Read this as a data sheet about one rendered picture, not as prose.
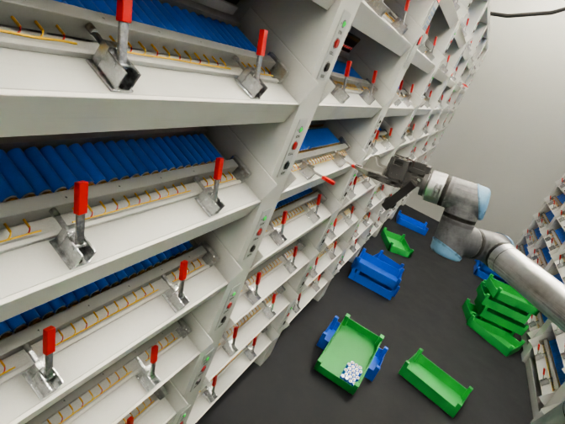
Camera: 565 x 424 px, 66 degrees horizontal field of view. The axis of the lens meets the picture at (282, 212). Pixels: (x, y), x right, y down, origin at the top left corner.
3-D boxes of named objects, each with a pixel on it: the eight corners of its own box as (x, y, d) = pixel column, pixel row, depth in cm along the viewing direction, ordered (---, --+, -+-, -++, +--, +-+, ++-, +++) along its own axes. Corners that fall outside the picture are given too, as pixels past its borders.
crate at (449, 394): (465, 400, 215) (473, 388, 213) (452, 418, 199) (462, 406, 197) (413, 358, 230) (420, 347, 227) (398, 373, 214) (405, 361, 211)
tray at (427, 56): (428, 73, 197) (453, 50, 191) (405, 60, 144) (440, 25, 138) (398, 41, 200) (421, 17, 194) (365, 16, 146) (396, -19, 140)
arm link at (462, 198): (481, 225, 116) (496, 189, 114) (435, 209, 120) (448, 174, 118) (480, 220, 125) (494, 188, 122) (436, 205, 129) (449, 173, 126)
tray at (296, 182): (346, 172, 150) (366, 153, 146) (267, 206, 96) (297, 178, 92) (308, 129, 153) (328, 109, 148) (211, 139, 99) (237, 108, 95)
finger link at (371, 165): (359, 151, 130) (389, 160, 127) (353, 169, 132) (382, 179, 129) (356, 151, 127) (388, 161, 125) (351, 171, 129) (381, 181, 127)
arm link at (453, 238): (472, 267, 123) (490, 226, 120) (439, 260, 119) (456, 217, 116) (452, 253, 131) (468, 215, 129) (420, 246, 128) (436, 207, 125)
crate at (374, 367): (381, 359, 219) (388, 347, 216) (372, 382, 201) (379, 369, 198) (330, 326, 227) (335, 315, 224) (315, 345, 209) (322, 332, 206)
